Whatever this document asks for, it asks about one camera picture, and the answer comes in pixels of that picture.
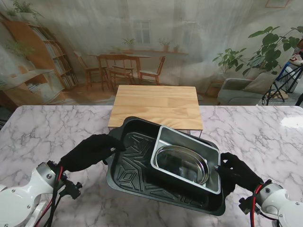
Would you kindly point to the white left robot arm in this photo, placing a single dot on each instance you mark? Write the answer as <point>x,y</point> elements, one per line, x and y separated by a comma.
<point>21,196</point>

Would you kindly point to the red yellow helmet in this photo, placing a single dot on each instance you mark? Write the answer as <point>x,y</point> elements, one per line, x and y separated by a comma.
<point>297,59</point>

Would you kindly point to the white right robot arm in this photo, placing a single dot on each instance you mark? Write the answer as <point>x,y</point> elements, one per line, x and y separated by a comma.
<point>279,201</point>

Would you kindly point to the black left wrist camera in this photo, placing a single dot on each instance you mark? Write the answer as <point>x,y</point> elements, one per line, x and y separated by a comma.
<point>72,189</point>

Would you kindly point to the wooden top metal frame shelf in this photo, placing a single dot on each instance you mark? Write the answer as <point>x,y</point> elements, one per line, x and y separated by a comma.
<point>154,106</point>

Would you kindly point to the black tripod stand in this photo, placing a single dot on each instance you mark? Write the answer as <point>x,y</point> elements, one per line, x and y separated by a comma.
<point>275,87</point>

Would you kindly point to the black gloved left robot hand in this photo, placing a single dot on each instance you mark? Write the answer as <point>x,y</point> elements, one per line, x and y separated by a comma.
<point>90,151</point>

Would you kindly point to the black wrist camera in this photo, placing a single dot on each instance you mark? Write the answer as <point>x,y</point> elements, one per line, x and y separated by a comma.
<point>246,205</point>
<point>72,189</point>

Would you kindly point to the black patterned baking tray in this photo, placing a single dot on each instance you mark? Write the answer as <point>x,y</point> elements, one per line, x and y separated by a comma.
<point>132,165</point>

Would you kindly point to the silver rectangular baking tin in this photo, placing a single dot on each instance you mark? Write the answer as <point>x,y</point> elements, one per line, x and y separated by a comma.
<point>184,139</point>

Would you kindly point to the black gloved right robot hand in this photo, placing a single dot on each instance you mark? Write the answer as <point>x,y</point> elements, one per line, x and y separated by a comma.
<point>239,172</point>

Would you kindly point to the printed room scene backdrop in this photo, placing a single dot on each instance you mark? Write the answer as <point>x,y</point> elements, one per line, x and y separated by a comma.
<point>165,23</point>

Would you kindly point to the oval stainless steel plate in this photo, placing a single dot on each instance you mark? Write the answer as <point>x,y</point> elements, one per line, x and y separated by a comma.
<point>180,163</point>

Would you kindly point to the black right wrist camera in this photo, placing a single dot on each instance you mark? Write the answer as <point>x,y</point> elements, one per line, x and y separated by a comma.
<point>246,205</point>

